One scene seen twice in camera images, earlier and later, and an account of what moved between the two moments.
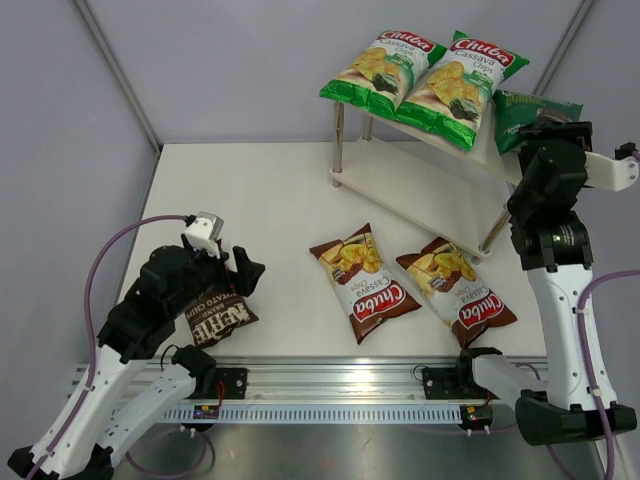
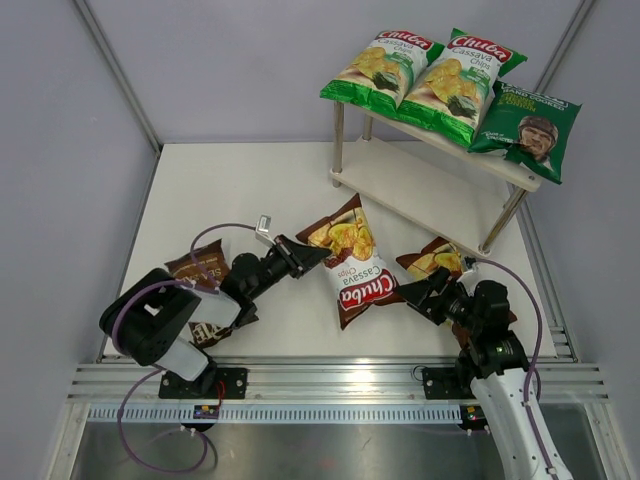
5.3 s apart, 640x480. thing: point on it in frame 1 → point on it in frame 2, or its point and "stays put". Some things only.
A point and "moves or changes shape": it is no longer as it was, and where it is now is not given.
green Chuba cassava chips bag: x=384 y=73 stays put
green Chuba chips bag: x=452 y=101 stays put
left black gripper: x=242 y=281 → x=308 y=256
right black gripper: x=580 y=132 → x=418 y=293
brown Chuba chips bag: x=371 y=300 moves or changes shape
